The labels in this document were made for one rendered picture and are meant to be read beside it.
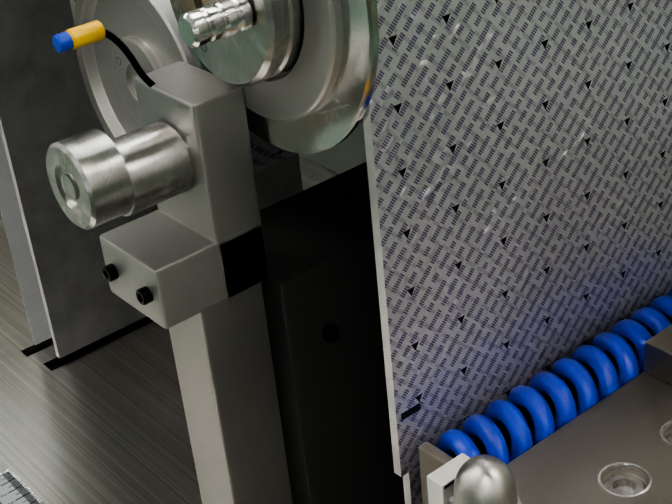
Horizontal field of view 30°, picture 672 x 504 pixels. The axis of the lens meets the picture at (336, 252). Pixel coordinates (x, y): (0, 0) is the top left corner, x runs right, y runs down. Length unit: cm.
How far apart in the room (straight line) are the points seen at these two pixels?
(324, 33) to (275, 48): 2
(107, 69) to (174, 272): 16
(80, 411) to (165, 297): 34
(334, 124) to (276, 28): 5
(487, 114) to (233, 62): 11
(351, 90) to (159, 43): 16
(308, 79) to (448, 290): 12
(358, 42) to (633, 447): 24
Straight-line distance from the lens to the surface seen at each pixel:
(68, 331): 94
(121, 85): 67
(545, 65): 57
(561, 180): 61
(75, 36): 56
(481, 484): 52
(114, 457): 84
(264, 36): 50
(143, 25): 64
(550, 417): 61
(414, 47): 51
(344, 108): 51
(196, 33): 49
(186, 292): 57
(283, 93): 53
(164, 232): 59
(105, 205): 54
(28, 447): 87
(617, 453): 60
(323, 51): 50
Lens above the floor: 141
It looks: 30 degrees down
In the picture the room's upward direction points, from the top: 6 degrees counter-clockwise
